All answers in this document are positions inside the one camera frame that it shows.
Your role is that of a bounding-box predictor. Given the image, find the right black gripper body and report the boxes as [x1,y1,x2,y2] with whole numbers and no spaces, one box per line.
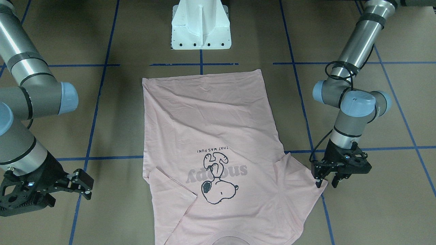
[0,153,74,217]

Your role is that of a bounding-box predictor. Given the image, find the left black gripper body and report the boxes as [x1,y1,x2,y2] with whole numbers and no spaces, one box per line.
[312,140,372,174]

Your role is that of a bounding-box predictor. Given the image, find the pink Snoopy t-shirt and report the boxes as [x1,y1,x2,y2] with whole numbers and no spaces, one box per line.
[142,69,326,245]

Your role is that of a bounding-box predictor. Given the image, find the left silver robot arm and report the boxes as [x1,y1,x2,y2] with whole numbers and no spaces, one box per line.
[309,0,399,188]

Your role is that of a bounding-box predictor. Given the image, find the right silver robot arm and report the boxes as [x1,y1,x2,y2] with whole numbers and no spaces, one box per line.
[0,0,94,217]

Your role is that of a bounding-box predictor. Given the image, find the blue tape line lengthwise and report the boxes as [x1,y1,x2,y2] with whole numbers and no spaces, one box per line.
[68,0,120,245]

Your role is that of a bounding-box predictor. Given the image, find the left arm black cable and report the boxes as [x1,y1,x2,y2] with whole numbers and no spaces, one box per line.
[309,61,361,164]

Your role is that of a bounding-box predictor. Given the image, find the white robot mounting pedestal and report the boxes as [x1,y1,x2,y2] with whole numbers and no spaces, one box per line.
[170,0,232,50]

